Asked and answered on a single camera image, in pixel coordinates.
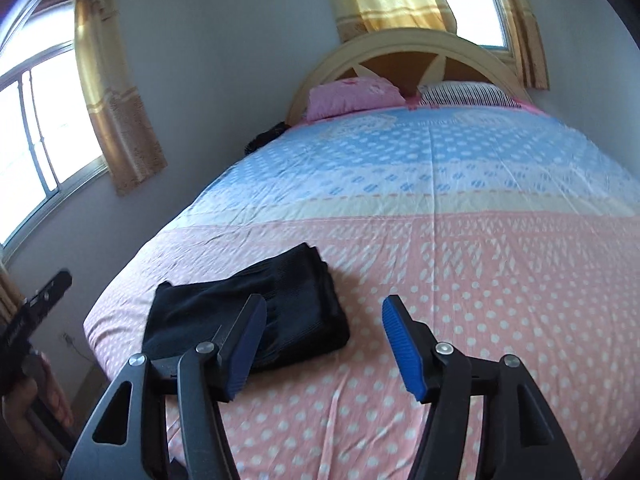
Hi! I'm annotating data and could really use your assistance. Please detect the barred window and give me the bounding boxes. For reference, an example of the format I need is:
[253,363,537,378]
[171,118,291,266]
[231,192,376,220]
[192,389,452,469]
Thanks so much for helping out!
[0,0,108,251]

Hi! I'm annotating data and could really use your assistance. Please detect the dark cloth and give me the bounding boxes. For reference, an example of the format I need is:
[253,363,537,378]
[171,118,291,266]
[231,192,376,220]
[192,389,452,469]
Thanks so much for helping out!
[244,121,291,155]

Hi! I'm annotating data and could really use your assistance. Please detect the cream wooden headboard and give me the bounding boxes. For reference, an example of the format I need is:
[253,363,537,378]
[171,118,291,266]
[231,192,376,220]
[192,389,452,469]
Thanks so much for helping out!
[285,30,531,126]

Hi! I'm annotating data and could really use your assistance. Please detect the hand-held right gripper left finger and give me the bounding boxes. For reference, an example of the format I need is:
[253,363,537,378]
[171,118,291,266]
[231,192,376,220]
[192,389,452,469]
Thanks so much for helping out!
[62,294,269,480]

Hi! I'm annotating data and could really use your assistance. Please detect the bed with dotted sheet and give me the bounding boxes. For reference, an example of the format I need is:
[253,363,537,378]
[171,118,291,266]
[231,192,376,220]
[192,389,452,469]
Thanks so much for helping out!
[82,102,640,480]

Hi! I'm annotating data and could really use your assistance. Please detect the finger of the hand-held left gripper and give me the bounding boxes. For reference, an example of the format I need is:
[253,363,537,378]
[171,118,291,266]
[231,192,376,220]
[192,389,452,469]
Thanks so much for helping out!
[22,270,73,322]

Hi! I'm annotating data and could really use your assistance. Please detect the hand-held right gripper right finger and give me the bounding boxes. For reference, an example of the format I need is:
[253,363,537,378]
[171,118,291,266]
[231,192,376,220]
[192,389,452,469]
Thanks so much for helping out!
[381,294,583,480]

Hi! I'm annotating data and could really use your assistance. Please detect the striped pillow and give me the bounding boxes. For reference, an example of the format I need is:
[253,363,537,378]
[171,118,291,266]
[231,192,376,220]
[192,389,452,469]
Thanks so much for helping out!
[417,81,518,108]

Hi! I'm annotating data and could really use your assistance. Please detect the person's left hand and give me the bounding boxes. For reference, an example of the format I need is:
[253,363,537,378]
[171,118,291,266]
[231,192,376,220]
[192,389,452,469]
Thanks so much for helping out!
[0,379,41,466]

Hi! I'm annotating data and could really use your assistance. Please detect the pink pillow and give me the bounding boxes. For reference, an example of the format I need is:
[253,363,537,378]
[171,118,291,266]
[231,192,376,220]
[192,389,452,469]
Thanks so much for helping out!
[305,77,406,122]

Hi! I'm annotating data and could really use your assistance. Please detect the yellow curtain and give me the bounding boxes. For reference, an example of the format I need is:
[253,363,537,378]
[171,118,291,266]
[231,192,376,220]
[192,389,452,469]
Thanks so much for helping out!
[492,0,551,91]
[320,0,458,43]
[74,0,168,197]
[0,267,23,326]

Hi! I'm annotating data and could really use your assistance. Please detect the black pants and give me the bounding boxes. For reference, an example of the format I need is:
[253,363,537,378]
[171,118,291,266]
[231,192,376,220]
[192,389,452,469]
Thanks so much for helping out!
[142,242,351,376]

